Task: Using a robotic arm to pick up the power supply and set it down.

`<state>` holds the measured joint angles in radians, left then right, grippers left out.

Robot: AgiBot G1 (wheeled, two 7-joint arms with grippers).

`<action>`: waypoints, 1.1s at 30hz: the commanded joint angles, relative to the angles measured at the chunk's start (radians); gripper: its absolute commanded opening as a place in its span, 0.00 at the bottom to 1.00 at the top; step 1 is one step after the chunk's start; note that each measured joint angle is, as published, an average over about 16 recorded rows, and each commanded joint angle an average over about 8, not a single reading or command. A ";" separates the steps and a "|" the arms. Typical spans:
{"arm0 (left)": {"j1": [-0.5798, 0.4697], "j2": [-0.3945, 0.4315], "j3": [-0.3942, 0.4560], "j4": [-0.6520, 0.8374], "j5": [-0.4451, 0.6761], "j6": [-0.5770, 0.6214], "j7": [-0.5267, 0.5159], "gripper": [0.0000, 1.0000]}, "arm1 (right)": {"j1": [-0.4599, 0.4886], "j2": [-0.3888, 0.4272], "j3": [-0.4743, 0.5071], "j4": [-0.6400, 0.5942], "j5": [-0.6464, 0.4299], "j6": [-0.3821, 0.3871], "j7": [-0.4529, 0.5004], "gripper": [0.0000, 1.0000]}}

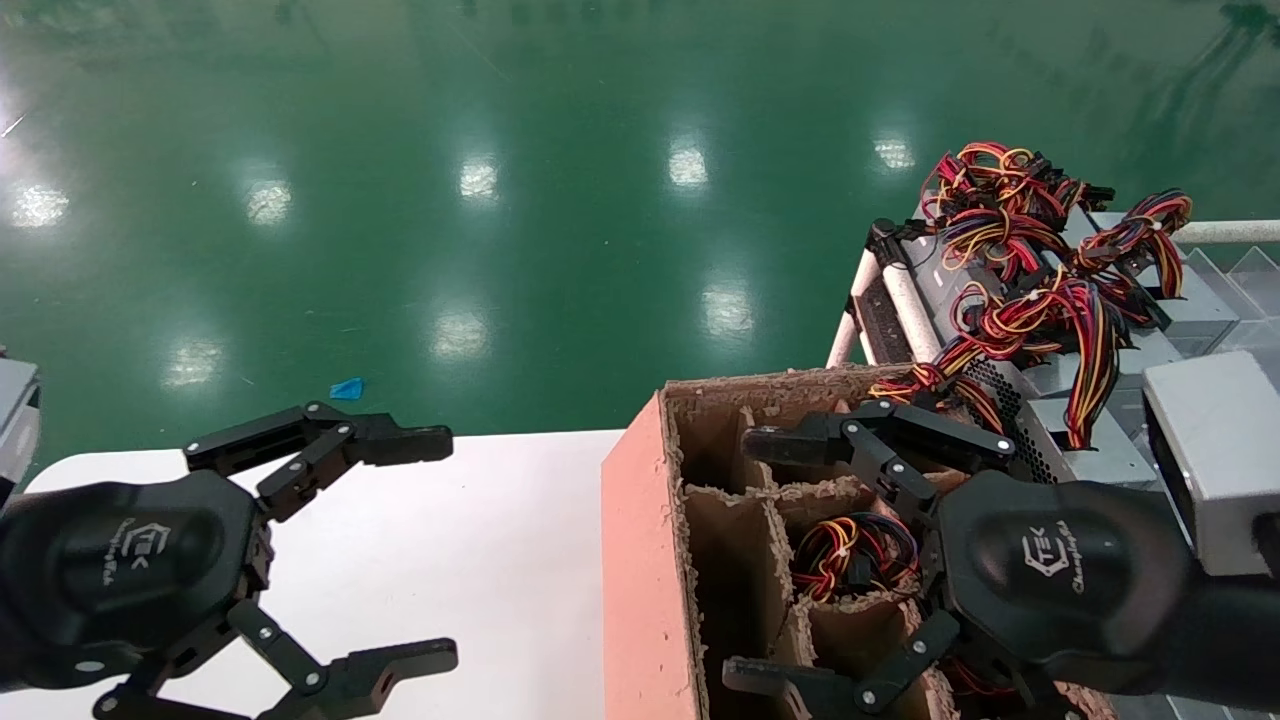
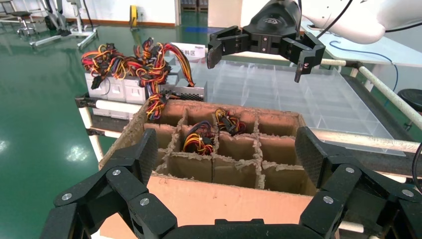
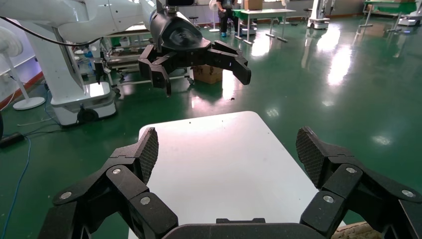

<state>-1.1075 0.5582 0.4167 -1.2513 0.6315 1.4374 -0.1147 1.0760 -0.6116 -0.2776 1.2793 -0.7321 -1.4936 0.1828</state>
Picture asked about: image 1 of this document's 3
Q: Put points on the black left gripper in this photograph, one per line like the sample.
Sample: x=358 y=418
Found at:
x=110 y=570

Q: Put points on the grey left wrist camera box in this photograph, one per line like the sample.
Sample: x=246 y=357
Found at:
x=15 y=410

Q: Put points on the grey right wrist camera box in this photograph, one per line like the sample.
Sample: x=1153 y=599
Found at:
x=1220 y=450

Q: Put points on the brown cardboard divider box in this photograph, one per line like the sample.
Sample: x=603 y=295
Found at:
x=640 y=580

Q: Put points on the black pipe joint connector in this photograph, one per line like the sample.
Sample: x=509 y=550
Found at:
x=890 y=238

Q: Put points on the blue scrap on floor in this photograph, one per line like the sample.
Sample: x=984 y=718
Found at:
x=347 y=389

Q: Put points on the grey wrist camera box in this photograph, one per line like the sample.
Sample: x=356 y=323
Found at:
x=1220 y=450
x=15 y=410

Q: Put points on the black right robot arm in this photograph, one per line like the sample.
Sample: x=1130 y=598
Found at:
x=1240 y=640

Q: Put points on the black roller track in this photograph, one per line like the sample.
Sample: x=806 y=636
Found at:
x=882 y=320

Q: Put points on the white rack pipe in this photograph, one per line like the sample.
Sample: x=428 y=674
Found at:
x=845 y=330
x=1235 y=232
x=912 y=310

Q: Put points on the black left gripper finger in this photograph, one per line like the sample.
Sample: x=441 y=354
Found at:
x=400 y=662
x=400 y=445

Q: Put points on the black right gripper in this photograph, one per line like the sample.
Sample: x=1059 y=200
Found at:
x=1060 y=580

